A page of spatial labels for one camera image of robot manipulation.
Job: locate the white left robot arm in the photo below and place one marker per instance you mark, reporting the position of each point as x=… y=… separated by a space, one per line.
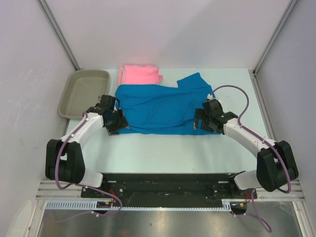
x=64 y=158

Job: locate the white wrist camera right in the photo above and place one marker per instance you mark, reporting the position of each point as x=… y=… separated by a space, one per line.
x=212 y=97

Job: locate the beige plastic tray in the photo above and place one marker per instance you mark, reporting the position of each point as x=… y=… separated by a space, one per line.
x=82 y=91

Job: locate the aluminium corner post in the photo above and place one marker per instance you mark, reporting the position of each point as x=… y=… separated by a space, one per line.
x=275 y=35
x=58 y=33

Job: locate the aluminium corner post right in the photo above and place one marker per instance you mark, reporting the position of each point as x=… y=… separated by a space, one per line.
x=275 y=35

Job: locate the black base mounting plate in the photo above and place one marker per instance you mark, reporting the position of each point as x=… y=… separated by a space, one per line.
x=167 y=190

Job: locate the blue t shirt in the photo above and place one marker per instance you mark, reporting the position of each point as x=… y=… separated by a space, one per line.
x=163 y=110

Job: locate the white slotted cable duct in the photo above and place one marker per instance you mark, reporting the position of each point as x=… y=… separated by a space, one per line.
x=94 y=205

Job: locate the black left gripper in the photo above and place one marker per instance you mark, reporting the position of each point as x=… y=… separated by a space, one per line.
x=121 y=123

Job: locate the aluminium corner post left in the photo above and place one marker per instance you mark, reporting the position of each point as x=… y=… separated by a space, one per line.
x=58 y=33

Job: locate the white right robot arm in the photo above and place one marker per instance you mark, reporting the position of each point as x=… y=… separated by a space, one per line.
x=276 y=165

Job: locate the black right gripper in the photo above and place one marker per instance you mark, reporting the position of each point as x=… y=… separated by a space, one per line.
x=200 y=114

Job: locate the pink folded t shirt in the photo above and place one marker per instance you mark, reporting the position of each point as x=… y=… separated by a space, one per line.
x=134 y=74

